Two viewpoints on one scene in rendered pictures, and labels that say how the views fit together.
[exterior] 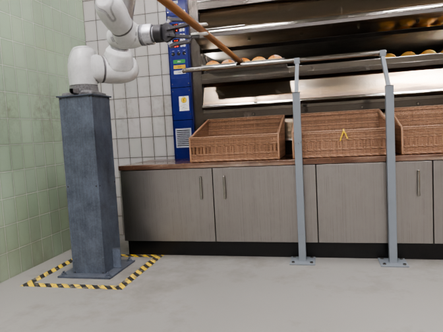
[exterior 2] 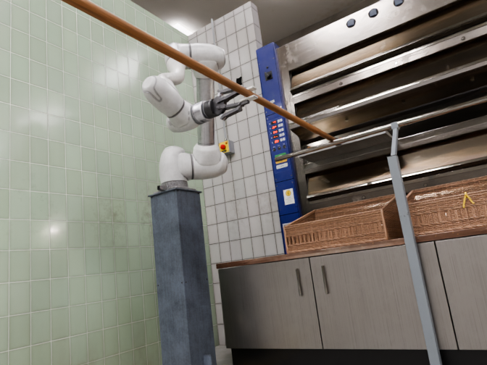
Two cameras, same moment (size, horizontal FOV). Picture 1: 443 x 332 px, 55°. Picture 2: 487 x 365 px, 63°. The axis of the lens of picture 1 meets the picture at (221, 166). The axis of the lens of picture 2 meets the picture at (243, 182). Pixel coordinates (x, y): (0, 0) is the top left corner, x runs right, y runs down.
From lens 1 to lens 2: 0.61 m
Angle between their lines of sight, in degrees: 25
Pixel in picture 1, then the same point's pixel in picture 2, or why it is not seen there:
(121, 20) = (168, 99)
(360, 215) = not seen: outside the picture
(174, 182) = (270, 277)
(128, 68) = (214, 161)
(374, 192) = not seen: outside the picture
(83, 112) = (169, 207)
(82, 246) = (171, 352)
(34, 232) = (138, 337)
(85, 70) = (172, 168)
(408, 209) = not seen: outside the picture
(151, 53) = (255, 153)
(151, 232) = (251, 337)
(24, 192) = (127, 294)
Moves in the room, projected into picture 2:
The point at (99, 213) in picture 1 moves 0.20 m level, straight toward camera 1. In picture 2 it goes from (185, 313) to (175, 318)
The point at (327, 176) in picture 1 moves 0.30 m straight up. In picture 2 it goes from (453, 256) to (437, 187)
